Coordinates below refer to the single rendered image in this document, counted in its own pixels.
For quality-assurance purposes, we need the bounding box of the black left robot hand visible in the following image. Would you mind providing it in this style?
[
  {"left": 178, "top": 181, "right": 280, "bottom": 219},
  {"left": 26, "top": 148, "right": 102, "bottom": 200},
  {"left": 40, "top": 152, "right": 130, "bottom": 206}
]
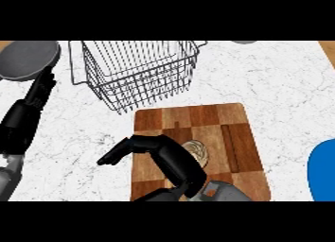
[{"left": 0, "top": 65, "right": 60, "bottom": 156}]

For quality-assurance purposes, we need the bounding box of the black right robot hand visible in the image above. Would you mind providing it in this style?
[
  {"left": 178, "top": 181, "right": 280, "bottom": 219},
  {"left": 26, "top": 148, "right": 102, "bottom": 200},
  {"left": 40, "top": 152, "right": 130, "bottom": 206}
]
[{"left": 96, "top": 134, "right": 209, "bottom": 199}]

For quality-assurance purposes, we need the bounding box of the checkered wooden cutting board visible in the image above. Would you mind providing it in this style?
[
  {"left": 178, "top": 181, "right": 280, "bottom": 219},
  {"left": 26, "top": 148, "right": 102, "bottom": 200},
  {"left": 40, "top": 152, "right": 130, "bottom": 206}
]
[{"left": 130, "top": 102, "right": 272, "bottom": 202}]

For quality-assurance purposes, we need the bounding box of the grey frying pan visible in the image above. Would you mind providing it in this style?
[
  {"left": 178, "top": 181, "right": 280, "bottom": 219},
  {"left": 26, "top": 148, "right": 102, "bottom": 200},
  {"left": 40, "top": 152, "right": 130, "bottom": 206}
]
[{"left": 0, "top": 41, "right": 64, "bottom": 85}]

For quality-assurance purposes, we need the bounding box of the blue round plate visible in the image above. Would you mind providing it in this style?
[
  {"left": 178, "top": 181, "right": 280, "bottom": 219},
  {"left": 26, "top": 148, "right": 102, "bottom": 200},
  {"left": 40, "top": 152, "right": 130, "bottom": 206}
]
[{"left": 306, "top": 138, "right": 335, "bottom": 202}]

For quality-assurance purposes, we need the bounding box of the grey wire basket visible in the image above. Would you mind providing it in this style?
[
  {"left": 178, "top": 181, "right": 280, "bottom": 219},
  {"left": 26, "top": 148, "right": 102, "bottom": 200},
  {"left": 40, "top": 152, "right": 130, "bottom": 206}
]
[{"left": 67, "top": 41, "right": 209, "bottom": 115}]

